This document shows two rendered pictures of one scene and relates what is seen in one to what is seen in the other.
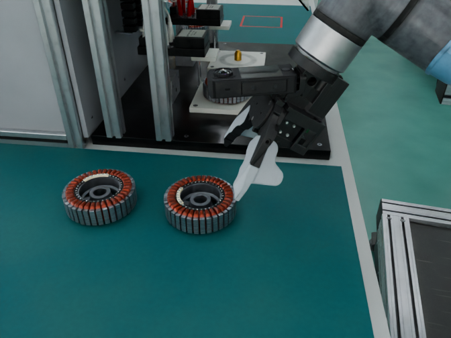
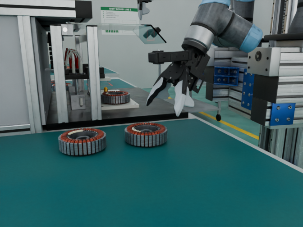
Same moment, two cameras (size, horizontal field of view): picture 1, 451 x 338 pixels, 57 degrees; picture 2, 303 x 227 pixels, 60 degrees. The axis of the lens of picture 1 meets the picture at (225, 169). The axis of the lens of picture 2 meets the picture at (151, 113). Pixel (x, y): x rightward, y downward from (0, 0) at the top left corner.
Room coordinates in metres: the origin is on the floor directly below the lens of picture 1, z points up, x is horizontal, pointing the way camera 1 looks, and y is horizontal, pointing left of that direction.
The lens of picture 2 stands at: (-0.10, 0.31, 0.99)
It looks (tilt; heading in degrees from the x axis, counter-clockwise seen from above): 14 degrees down; 334
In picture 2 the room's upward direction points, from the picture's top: straight up
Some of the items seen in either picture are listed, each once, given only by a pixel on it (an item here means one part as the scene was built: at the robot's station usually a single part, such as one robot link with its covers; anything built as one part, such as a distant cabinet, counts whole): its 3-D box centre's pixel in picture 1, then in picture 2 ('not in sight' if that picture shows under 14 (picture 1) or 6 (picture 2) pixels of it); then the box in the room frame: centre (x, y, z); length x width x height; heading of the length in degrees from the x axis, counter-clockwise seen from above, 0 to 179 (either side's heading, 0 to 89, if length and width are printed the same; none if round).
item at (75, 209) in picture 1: (101, 195); (83, 140); (0.52, 0.20, 0.77); 0.11 x 0.11 x 0.04
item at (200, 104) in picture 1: (227, 97); (115, 103); (0.88, 0.00, 0.78); 0.15 x 0.15 x 0.01; 83
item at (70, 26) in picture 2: not in sight; (65, 29); (0.79, 0.18, 1.05); 0.06 x 0.04 x 0.04; 173
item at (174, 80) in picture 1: (165, 85); (77, 100); (0.90, 0.14, 0.80); 0.08 x 0.05 x 0.06; 173
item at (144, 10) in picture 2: not in sight; (144, 11); (1.28, -0.31, 1.18); 0.06 x 0.03 x 0.09; 75
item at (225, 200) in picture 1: (200, 202); (146, 133); (0.50, 0.04, 0.77); 0.11 x 0.11 x 0.04
